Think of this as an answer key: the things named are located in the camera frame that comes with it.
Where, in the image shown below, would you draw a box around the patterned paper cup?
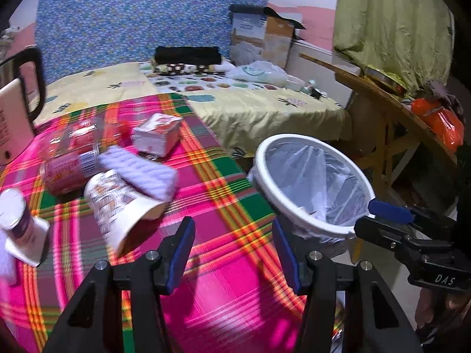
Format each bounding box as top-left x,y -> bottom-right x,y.
84,170 -> 167,256

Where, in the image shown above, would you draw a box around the orange plastic bag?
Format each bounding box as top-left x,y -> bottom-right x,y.
411,98 -> 465,152

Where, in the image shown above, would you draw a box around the small pink juice carton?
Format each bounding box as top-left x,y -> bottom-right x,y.
132,113 -> 182,157

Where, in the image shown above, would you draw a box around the person's right hand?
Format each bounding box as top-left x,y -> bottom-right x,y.
414,289 -> 470,328

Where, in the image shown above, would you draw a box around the pink plaid tablecloth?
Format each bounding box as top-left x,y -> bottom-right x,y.
1,94 -> 305,352

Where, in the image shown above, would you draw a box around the red drink can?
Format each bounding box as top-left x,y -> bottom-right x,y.
40,144 -> 101,196

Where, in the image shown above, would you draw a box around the white trash bin with liner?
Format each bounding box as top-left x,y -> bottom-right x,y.
248,134 -> 375,243

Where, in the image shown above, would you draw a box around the white yogurt cup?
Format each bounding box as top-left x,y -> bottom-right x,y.
1,188 -> 49,267

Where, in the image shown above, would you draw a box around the wooden side table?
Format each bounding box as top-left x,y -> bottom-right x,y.
299,53 -> 457,195

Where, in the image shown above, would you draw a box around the steel electric kettle pink base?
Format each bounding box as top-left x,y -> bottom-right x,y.
0,46 -> 46,166

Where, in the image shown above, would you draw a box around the white plastic bag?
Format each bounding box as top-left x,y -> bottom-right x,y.
225,61 -> 289,87

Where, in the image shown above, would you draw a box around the green curtain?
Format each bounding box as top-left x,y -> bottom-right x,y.
333,0 -> 455,95

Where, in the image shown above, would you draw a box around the polka dot brown cloth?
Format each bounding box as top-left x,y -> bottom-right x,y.
153,62 -> 234,76

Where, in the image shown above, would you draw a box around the cardboard box with picture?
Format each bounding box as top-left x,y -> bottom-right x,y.
229,4 -> 305,69

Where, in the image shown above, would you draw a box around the blue floral headboard mattress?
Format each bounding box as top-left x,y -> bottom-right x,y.
35,0 -> 269,84

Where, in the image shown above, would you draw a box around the white foam net sleeve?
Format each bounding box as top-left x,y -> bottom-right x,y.
98,146 -> 178,202

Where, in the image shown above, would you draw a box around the clear plastic bottle red label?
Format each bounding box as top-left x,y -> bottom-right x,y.
39,118 -> 132,161

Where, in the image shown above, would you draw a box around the black folded clothes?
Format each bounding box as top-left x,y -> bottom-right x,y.
154,46 -> 222,65

